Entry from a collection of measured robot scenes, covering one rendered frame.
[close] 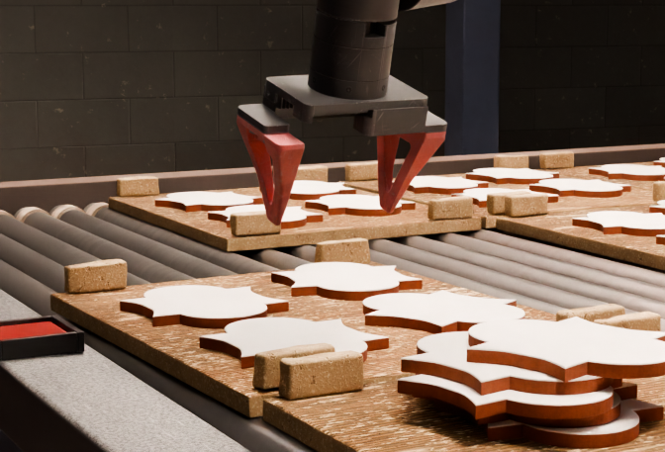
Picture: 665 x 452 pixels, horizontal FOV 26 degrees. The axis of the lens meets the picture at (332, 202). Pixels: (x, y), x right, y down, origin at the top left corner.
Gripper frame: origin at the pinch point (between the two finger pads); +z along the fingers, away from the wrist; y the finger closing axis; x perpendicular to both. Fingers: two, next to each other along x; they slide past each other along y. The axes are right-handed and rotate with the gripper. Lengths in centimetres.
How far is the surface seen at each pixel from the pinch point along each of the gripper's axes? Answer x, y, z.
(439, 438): -22.2, -4.3, 6.2
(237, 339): 3.5, -4.8, 12.1
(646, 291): 11, 46, 18
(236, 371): -1.8, -7.6, 11.7
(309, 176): 87, 52, 35
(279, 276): 25.0, 11.2, 18.5
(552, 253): 33, 52, 24
